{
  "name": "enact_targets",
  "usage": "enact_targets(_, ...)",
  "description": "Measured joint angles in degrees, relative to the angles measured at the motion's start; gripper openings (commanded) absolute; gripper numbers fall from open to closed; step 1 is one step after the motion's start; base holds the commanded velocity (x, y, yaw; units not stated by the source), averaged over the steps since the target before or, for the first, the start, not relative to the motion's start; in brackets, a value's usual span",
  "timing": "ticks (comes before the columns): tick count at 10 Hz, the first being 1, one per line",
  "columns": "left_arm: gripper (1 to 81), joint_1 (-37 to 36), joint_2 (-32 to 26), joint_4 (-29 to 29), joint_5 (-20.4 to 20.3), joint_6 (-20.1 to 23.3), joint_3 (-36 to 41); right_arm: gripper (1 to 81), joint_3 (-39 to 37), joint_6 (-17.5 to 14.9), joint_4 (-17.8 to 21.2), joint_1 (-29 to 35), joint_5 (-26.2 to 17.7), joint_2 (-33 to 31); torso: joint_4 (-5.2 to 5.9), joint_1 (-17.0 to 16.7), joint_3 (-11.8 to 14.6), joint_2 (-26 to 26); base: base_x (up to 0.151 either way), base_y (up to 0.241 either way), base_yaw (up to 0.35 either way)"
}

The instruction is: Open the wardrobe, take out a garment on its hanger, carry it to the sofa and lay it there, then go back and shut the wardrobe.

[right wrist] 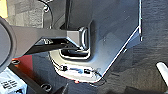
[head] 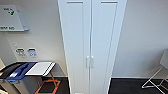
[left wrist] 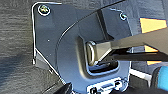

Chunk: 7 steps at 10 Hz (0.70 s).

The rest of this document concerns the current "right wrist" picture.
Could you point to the small white box blue middle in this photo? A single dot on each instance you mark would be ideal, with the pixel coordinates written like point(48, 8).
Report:
point(78, 70)

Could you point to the white rounded object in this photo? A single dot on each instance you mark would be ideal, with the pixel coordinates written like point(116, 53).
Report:
point(162, 71)

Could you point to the white printed paper bag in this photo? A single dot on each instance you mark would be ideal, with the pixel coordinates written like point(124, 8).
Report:
point(8, 83)

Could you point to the thick grey robot torso limb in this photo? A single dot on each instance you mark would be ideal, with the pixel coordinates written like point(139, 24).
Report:
point(33, 38)

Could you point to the black frame bar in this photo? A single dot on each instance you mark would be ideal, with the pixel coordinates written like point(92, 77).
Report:
point(30, 81)

